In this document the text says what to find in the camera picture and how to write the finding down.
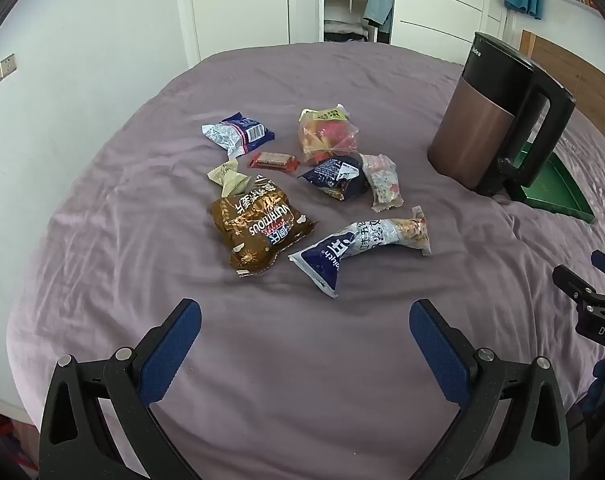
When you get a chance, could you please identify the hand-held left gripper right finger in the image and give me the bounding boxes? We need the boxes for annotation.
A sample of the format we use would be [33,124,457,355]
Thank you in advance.
[409,298,571,480]

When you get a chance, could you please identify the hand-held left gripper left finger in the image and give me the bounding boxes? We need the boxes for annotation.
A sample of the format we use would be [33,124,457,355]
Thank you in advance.
[38,298,203,480]

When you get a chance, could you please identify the green tray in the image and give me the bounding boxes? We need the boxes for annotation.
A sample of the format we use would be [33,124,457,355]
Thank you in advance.
[520,140,596,225]

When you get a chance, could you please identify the long white blue snack bag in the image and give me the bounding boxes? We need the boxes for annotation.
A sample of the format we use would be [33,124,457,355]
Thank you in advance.
[288,205,432,298]

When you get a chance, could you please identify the brown cereal bag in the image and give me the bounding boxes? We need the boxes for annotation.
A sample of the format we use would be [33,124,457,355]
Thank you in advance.
[210,175,317,277]

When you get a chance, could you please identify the small cream snack packet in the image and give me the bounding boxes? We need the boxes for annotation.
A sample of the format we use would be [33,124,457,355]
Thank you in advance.
[207,158,253,198]

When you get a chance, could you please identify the clear candy packet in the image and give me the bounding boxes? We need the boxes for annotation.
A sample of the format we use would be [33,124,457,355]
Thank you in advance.
[360,152,406,212]

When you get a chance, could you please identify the dark blue snack packet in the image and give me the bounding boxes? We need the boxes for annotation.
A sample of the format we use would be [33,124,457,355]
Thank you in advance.
[297,155,371,202]

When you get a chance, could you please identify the red snack bar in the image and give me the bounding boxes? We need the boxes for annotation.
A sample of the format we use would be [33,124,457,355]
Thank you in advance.
[247,151,301,175]

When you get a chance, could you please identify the person's right hand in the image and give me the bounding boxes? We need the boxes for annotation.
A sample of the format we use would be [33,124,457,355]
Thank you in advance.
[583,354,605,416]

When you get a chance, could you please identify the purple bed sheet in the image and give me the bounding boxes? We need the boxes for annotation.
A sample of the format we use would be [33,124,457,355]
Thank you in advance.
[5,40,605,480]

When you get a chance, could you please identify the copper black electric kettle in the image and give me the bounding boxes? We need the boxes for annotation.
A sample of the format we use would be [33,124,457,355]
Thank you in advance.
[427,31,577,197]

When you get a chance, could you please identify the red object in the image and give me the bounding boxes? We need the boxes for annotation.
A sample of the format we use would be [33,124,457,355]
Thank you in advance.
[0,404,39,480]

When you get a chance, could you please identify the wooden headboard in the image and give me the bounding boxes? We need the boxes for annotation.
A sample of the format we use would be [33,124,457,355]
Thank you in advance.
[520,30,605,128]

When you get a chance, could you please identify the blue white striped snack packet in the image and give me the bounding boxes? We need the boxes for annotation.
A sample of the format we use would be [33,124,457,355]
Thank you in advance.
[201,112,276,159]

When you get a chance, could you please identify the clear yellow pink snack bag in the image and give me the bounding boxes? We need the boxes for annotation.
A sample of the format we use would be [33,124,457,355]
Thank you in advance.
[297,104,359,166]

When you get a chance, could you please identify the white wardrobe doors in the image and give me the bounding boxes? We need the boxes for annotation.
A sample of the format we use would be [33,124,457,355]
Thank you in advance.
[390,0,507,54]

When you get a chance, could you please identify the grey folded clothes stack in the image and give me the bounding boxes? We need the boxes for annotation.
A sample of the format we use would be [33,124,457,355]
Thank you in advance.
[324,19,371,42]

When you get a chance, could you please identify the white door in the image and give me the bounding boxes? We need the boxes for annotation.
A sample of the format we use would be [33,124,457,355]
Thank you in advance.
[185,0,290,63]

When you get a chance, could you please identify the open white wardrobe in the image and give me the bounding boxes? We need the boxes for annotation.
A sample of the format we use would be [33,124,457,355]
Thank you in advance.
[320,0,398,44]

